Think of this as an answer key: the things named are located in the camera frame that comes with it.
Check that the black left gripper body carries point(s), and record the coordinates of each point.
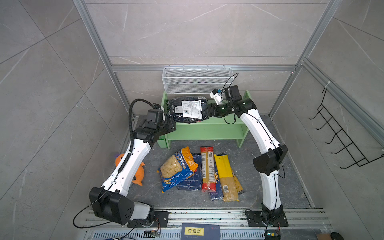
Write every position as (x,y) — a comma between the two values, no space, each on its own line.
(165,126)

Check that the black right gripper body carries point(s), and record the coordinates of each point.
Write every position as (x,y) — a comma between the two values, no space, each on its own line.
(221,110)

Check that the black pasta bag white label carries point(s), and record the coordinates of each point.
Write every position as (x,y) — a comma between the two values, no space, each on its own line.
(187,109)

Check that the blue orange shell pasta bag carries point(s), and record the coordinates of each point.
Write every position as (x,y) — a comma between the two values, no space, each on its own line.
(177,168)

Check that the yellow spaghetti packet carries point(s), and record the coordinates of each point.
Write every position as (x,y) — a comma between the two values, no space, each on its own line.
(227,179)

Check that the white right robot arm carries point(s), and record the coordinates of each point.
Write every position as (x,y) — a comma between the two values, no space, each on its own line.
(267,164)

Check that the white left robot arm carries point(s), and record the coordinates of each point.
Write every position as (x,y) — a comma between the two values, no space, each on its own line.
(110,202)

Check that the green wooden shelf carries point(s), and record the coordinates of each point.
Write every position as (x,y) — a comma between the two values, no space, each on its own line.
(210,129)

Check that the blue Barilla pasta box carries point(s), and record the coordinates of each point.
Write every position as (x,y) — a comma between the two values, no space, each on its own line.
(193,183)

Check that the orange shark plush toy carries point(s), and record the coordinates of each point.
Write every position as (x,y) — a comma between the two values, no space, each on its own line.
(139,175)

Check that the red spaghetti packet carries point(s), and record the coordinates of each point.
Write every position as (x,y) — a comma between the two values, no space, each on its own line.
(208,170)

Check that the Ankara spaghetti packet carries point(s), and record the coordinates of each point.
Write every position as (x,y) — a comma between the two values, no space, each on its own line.
(239,187)

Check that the blue spaghetti packet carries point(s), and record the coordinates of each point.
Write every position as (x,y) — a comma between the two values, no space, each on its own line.
(218,194)

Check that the blue book yellow label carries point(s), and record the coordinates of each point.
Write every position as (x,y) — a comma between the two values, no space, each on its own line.
(200,232)

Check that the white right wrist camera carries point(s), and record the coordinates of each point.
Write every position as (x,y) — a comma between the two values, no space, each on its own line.
(216,95)

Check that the white wire mesh basket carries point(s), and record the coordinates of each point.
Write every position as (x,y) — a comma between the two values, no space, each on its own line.
(195,80)

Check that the black wire hook rack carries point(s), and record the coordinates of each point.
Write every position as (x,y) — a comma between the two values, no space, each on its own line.
(358,157)

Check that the metal base rail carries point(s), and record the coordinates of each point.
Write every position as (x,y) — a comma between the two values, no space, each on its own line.
(234,224)

